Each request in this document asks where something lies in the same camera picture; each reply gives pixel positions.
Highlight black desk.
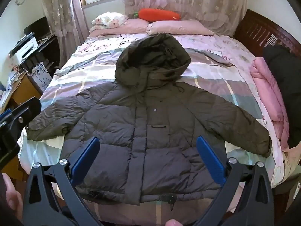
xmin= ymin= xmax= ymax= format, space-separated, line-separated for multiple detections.
xmin=21 ymin=34 xmax=60 ymax=72

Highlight floral white pillow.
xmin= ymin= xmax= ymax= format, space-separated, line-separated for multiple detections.
xmin=91 ymin=12 xmax=129 ymax=29

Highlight black garment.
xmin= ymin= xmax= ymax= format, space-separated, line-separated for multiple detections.
xmin=262 ymin=45 xmax=301 ymax=147

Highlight black monitor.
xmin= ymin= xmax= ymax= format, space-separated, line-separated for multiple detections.
xmin=24 ymin=16 xmax=50 ymax=38

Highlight wooden headboard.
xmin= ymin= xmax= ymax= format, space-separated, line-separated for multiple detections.
xmin=232 ymin=9 xmax=301 ymax=60

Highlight white printer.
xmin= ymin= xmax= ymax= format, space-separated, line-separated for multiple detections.
xmin=9 ymin=33 xmax=39 ymax=63

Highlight orange carrot plush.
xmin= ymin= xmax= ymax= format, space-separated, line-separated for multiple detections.
xmin=133 ymin=8 xmax=181 ymax=21

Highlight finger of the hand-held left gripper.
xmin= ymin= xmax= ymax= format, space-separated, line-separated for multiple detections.
xmin=9 ymin=97 xmax=42 ymax=132
xmin=0 ymin=109 xmax=21 ymax=170

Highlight white floral print bag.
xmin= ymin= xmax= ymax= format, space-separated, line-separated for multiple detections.
xmin=32 ymin=61 xmax=53 ymax=93

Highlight beige floral lace curtain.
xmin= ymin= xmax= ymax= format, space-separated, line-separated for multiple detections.
xmin=41 ymin=0 xmax=91 ymax=63

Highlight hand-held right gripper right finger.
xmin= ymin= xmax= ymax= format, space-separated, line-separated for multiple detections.
xmin=195 ymin=135 xmax=274 ymax=226

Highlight pink pillow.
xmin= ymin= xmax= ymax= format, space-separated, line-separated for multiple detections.
xmin=89 ymin=19 xmax=151 ymax=37
xmin=146 ymin=19 xmax=215 ymax=36

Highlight plaid pastel bed cover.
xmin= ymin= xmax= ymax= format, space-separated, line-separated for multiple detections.
xmin=17 ymin=33 xmax=284 ymax=226

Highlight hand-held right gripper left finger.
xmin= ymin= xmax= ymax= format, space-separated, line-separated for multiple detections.
xmin=22 ymin=136 xmax=104 ymax=226

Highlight person's left hand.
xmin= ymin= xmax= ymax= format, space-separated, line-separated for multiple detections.
xmin=2 ymin=173 xmax=23 ymax=215

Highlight pink floral curtain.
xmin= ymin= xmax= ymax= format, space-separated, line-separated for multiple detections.
xmin=124 ymin=0 xmax=249 ymax=37

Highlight olive hooded puffer jacket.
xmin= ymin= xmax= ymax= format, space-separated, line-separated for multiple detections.
xmin=27 ymin=33 xmax=272 ymax=211

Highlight folded pink blanket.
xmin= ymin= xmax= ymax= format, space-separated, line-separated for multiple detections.
xmin=249 ymin=57 xmax=292 ymax=151

